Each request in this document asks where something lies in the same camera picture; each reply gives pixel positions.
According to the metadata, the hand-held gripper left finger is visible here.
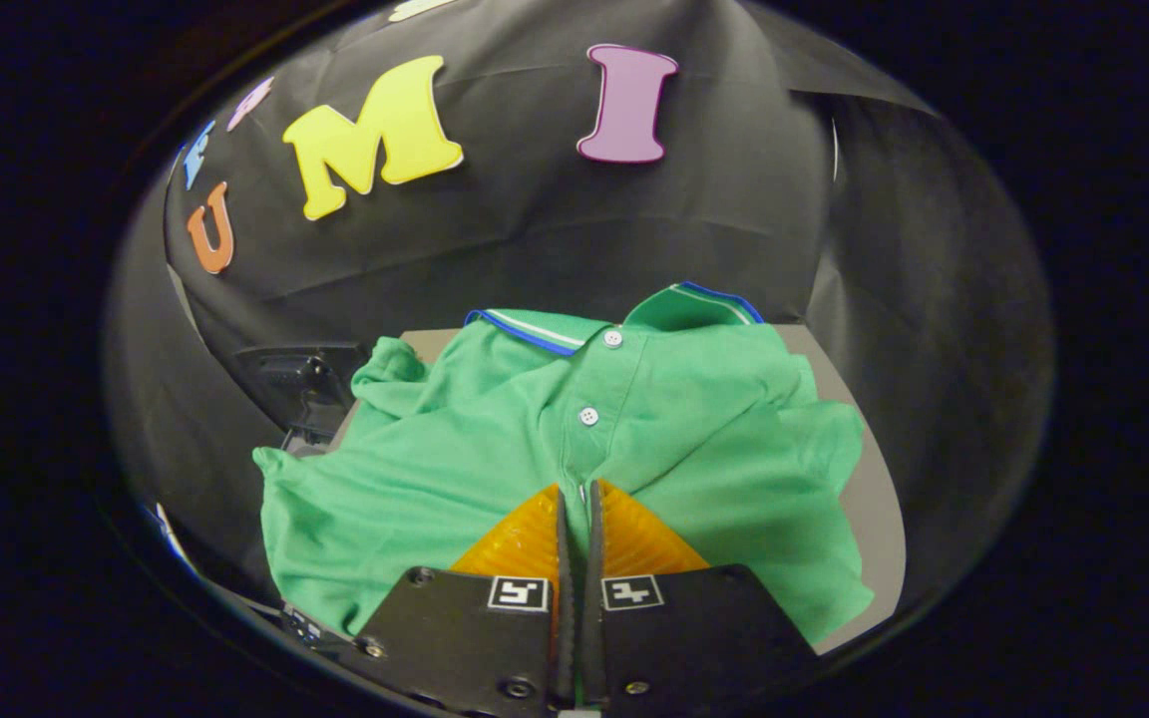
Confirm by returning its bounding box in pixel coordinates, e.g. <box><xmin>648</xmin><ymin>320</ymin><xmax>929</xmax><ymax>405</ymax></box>
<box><xmin>355</xmin><ymin>484</ymin><xmax>575</xmax><ymax>718</ymax></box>

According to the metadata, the dark washing machine lid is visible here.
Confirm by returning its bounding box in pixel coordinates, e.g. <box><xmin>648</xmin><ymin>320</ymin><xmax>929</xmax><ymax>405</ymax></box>
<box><xmin>230</xmin><ymin>344</ymin><xmax>373</xmax><ymax>452</ymax></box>

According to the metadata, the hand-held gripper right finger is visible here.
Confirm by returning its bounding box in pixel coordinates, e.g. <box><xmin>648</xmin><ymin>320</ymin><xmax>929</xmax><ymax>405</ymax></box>
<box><xmin>579</xmin><ymin>479</ymin><xmax>820</xmax><ymax>718</ymax></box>

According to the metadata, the beige cabinet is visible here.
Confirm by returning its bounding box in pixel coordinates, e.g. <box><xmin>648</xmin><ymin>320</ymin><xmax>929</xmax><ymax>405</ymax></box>
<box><xmin>330</xmin><ymin>324</ymin><xmax>907</xmax><ymax>654</ymax></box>

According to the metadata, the green polo shirt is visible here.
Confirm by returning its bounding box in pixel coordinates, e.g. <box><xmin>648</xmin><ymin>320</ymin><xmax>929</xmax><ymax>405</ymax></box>
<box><xmin>253</xmin><ymin>282</ymin><xmax>875</xmax><ymax>647</ymax></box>

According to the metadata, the black backdrop cloth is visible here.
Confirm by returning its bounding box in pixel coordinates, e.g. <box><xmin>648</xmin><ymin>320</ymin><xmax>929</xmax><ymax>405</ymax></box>
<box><xmin>106</xmin><ymin>0</ymin><xmax>1054</xmax><ymax>609</ymax></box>

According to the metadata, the white and blue equipment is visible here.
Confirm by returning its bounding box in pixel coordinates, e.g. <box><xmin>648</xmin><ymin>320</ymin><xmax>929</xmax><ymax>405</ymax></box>
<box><xmin>149</xmin><ymin>502</ymin><xmax>203</xmax><ymax>577</ymax></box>

